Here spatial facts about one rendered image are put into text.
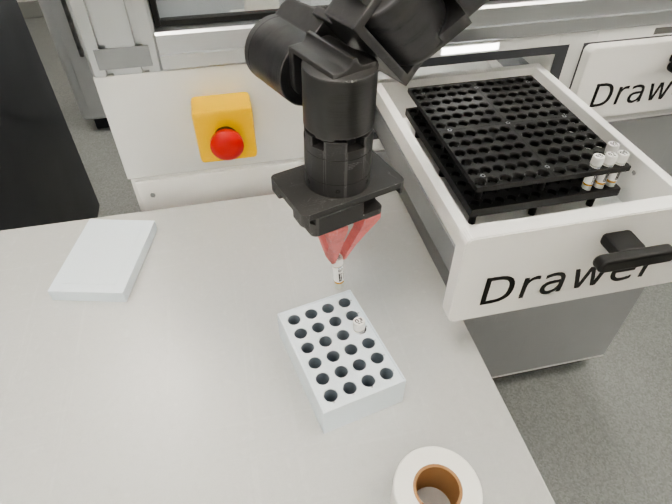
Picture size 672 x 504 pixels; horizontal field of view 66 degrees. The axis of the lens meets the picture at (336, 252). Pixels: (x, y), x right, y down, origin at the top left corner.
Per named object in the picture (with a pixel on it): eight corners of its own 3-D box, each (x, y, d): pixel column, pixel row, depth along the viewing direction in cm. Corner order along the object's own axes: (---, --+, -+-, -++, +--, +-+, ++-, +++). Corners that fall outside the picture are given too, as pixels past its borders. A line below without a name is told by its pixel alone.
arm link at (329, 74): (331, 74, 34) (396, 54, 37) (276, 39, 38) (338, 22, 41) (330, 161, 39) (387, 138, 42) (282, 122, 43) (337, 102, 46)
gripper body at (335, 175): (270, 192, 47) (263, 119, 42) (365, 160, 50) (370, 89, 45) (303, 234, 43) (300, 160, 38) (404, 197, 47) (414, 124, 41)
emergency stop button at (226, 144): (246, 161, 64) (242, 132, 61) (213, 165, 63) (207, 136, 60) (244, 148, 66) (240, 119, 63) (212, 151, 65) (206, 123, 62)
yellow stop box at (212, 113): (258, 160, 67) (252, 109, 62) (201, 167, 65) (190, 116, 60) (254, 139, 70) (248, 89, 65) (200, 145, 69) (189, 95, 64)
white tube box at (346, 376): (402, 401, 51) (406, 380, 48) (323, 434, 48) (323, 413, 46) (349, 311, 59) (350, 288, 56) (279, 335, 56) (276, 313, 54)
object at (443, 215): (687, 256, 55) (716, 212, 50) (458, 296, 51) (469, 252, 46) (513, 85, 83) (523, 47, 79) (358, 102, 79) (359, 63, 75)
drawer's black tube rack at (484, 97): (609, 212, 60) (631, 165, 55) (465, 235, 57) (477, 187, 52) (519, 117, 75) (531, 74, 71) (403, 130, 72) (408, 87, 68)
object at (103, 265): (126, 302, 60) (122, 292, 59) (52, 300, 60) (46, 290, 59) (157, 229, 69) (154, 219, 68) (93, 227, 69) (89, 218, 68)
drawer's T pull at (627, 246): (674, 262, 45) (681, 250, 44) (596, 275, 44) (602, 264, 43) (647, 234, 48) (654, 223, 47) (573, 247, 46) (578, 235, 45)
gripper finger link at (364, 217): (282, 251, 53) (276, 177, 46) (343, 228, 55) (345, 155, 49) (314, 296, 49) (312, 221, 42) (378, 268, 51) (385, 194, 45)
